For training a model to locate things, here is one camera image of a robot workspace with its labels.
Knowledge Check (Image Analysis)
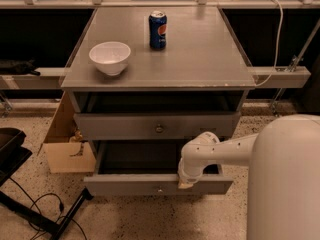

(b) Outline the black cable on floor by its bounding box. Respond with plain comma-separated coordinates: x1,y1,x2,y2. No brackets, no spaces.
6,175,88,240

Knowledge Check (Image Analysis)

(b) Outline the white cable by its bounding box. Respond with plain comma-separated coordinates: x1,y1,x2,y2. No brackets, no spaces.
254,0,284,88

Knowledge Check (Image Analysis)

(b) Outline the blue pepsi can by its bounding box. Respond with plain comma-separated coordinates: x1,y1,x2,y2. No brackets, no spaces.
149,10,167,50

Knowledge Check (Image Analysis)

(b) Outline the grey top drawer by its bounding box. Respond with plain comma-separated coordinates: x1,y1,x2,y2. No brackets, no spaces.
74,112,240,140

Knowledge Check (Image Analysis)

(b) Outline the white bowl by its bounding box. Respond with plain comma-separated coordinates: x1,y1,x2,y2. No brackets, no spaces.
89,42,131,76

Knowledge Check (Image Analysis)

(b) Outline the grey drawer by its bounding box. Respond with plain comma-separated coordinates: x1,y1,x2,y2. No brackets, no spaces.
84,139,233,196
74,112,240,140

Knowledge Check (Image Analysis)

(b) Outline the grey metal rail frame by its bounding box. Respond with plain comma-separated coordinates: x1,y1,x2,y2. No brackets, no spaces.
1,0,319,98

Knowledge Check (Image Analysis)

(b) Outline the black chair base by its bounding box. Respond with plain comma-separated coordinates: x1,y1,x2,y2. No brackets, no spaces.
0,127,95,240

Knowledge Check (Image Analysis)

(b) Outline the cardboard box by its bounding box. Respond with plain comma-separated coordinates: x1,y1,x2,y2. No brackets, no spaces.
42,93,96,173

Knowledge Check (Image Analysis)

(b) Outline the black cloth on rail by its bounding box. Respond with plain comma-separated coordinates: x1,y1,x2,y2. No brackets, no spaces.
0,59,41,76

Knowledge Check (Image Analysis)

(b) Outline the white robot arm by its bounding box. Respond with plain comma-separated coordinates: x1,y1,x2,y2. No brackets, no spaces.
178,114,320,240

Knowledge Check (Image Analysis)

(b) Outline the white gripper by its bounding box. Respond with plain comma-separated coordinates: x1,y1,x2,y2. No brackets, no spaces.
178,160,204,189

